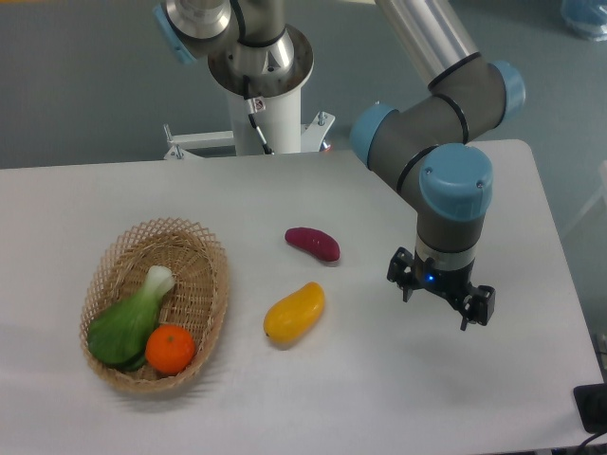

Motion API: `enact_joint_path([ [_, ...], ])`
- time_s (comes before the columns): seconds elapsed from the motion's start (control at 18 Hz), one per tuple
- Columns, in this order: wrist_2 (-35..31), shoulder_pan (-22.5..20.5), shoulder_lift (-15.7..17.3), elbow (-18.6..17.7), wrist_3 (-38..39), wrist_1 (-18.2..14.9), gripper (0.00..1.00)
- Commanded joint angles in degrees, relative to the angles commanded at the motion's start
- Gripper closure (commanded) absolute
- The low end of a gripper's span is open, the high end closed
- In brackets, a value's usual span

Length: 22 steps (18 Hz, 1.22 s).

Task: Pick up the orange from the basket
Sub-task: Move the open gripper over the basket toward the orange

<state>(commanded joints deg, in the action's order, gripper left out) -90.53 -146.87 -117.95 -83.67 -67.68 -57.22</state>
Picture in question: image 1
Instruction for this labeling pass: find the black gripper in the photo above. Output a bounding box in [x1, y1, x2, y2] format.
[387, 246, 496, 331]

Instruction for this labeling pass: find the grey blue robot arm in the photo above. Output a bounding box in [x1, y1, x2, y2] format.
[154, 1, 525, 325]

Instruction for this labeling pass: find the woven wicker basket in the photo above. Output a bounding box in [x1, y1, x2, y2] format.
[80, 218, 229, 393]

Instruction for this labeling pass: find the purple sweet potato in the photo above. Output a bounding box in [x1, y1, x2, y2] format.
[285, 227, 340, 263]

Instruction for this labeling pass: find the yellow mango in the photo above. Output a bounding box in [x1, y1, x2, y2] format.
[263, 282, 325, 345]

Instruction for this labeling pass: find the black device at edge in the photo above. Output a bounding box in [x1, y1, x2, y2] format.
[573, 383, 606, 433]

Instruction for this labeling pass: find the orange fruit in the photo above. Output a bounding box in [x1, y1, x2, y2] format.
[145, 324, 195, 375]

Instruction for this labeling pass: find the blue object top right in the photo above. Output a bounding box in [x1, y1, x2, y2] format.
[561, 0, 606, 42]

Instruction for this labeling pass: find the green bok choy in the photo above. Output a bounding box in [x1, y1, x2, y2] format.
[86, 265, 175, 372]

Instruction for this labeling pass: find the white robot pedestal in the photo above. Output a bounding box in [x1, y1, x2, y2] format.
[162, 26, 336, 160]

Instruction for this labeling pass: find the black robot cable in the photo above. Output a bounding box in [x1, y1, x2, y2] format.
[241, 74, 275, 155]

